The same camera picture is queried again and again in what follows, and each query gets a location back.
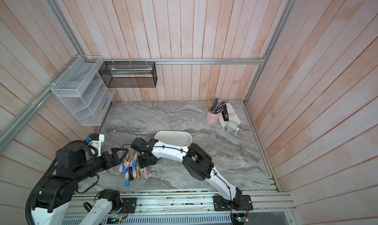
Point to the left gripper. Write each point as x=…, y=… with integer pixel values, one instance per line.
x=117, y=160

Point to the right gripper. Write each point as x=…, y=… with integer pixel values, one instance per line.
x=141, y=163

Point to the gold lipstick tube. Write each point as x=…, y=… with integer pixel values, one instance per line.
x=138, y=173

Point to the white storage box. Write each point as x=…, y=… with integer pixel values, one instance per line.
x=177, y=138

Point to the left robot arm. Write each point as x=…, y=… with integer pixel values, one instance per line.
x=78, y=160

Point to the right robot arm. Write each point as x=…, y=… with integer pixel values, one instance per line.
x=195, y=160

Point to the pink blue lipstick tall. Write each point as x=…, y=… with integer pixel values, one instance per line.
x=134, y=162

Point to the pink bear lip gloss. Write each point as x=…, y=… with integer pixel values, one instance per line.
x=145, y=172

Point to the pink pen cup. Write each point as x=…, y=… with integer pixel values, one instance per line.
x=212, y=118

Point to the black mesh basket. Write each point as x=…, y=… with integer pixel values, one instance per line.
x=129, y=74

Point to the black stapler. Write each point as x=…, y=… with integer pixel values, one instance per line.
x=225, y=113

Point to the green pencil sharpener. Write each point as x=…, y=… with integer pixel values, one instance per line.
x=233, y=128

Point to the white book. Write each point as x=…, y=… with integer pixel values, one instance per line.
x=232, y=116

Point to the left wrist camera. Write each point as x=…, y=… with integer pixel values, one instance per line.
x=93, y=142

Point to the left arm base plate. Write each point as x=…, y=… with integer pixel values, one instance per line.
x=128, y=205

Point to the white wire shelf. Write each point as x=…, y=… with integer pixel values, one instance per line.
x=83, y=91

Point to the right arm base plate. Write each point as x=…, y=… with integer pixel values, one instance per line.
x=221, y=204

